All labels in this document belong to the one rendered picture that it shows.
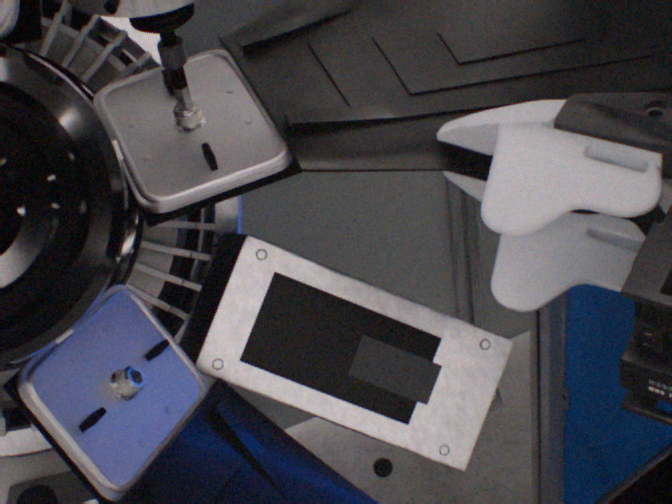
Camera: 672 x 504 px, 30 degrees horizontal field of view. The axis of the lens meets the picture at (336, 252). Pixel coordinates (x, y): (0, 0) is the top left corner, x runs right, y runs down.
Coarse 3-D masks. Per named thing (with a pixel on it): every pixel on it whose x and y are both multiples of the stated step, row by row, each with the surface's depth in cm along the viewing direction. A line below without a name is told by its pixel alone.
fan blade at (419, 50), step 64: (320, 0) 56; (384, 0) 55; (448, 0) 54; (512, 0) 54; (576, 0) 54; (640, 0) 54; (256, 64) 53; (320, 64) 53; (384, 64) 52; (448, 64) 52; (512, 64) 52; (576, 64) 52; (640, 64) 52; (320, 128) 50; (384, 128) 50
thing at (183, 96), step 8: (168, 32) 48; (160, 40) 49; (168, 40) 49; (176, 40) 49; (160, 48) 49; (168, 48) 49; (176, 48) 49; (184, 48) 49; (160, 56) 49; (168, 56) 49; (176, 56) 49; (184, 56) 49; (168, 64) 49; (176, 64) 49; (184, 64) 49; (176, 72) 50; (184, 72) 50; (176, 80) 50; (184, 80) 50; (176, 88) 50; (184, 88) 50; (176, 96) 51; (184, 96) 51; (184, 104) 51; (192, 104) 51
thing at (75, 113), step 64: (0, 64) 44; (0, 128) 44; (64, 128) 44; (0, 192) 45; (64, 192) 45; (128, 192) 56; (0, 256) 44; (64, 256) 45; (128, 256) 56; (0, 320) 45; (64, 320) 44
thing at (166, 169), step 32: (192, 64) 55; (224, 64) 55; (96, 96) 54; (128, 96) 54; (160, 96) 54; (192, 96) 53; (224, 96) 53; (256, 96) 52; (128, 128) 52; (160, 128) 52; (224, 128) 51; (256, 128) 51; (128, 160) 50; (160, 160) 50; (192, 160) 50; (224, 160) 50; (256, 160) 50; (288, 160) 50; (160, 192) 49; (192, 192) 49
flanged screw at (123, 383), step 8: (128, 368) 51; (136, 368) 51; (112, 376) 51; (120, 376) 51; (128, 376) 51; (136, 376) 52; (144, 376) 52; (112, 384) 51; (120, 384) 51; (128, 384) 51; (136, 384) 51; (144, 384) 51; (120, 392) 51; (128, 392) 51; (136, 392) 51; (128, 400) 51
